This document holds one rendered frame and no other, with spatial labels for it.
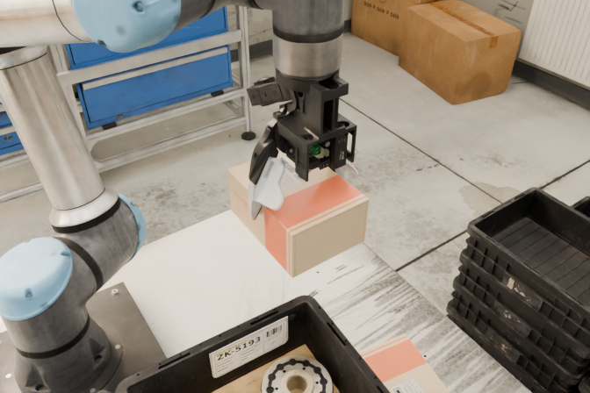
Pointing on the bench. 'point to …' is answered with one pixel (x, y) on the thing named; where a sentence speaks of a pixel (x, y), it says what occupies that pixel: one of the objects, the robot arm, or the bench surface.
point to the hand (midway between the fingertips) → (295, 196)
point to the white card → (248, 347)
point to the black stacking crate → (190, 383)
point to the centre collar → (297, 376)
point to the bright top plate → (270, 383)
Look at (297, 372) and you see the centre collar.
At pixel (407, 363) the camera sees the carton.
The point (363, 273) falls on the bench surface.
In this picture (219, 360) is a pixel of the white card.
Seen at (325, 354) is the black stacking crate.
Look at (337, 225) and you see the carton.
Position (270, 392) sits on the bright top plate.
